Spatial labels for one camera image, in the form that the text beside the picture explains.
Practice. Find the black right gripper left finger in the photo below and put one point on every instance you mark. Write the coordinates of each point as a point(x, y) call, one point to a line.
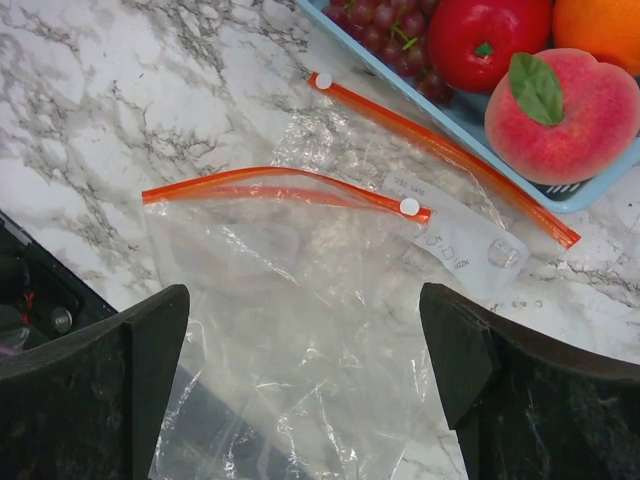
point(90, 405)

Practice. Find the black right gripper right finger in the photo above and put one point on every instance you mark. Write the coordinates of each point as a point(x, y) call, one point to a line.
point(524, 405)

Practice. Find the clear zip bag orange zipper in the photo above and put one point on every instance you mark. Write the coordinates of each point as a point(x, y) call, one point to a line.
point(303, 356)

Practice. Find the pink peach with leaf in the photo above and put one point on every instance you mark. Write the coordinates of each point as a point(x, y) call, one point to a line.
point(560, 116)

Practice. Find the bright red apple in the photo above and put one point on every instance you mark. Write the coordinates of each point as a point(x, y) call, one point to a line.
point(471, 42)

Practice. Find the orange fruit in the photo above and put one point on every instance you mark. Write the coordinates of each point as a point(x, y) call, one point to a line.
point(607, 29)

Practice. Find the red grape bunch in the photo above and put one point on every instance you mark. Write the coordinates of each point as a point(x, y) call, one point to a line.
point(396, 33)

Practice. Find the light blue plastic basket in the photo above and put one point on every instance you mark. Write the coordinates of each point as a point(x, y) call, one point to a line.
point(463, 119)

